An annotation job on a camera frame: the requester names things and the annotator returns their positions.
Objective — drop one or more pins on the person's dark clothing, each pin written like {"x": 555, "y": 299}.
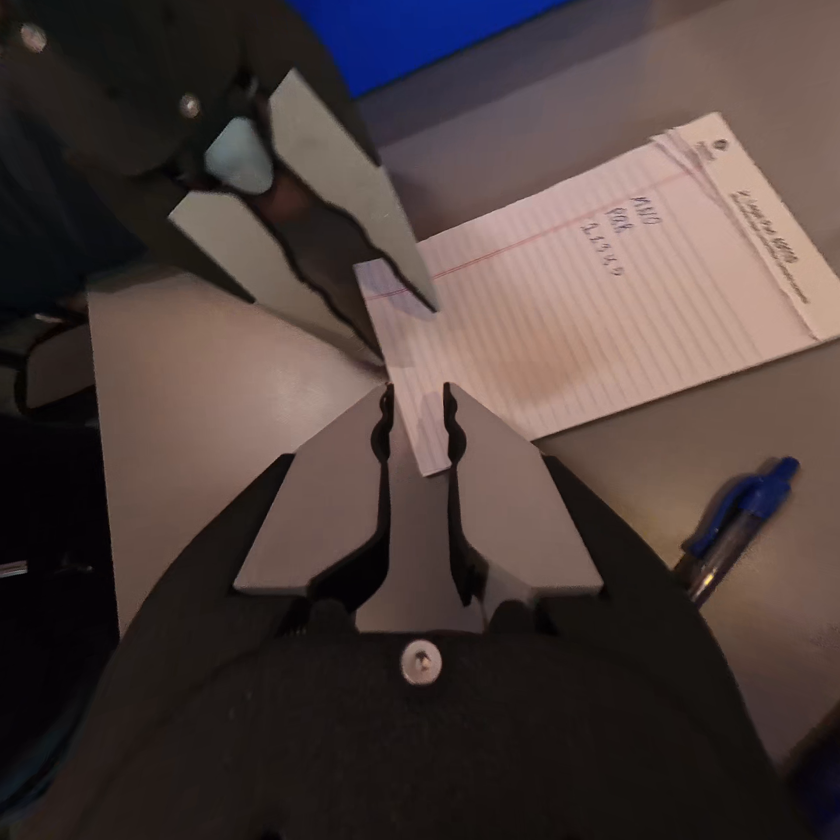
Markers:
{"x": 46, "y": 656}

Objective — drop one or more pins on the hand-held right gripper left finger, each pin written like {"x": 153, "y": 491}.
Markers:
{"x": 315, "y": 512}

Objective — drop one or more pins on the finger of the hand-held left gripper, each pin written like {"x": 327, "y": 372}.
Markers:
{"x": 341, "y": 164}
{"x": 229, "y": 249}

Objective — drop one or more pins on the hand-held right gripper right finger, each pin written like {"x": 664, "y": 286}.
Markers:
{"x": 518, "y": 518}

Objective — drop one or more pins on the grey desk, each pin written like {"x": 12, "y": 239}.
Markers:
{"x": 623, "y": 499}

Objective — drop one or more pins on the person's left forearm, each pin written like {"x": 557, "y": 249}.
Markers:
{"x": 52, "y": 229}

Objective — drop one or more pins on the blue ballpoint pen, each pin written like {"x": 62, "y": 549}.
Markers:
{"x": 741, "y": 518}

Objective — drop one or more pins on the white lined legal pad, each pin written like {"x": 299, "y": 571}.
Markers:
{"x": 590, "y": 328}

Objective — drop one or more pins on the blue plastic bin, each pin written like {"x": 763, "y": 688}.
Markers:
{"x": 407, "y": 33}

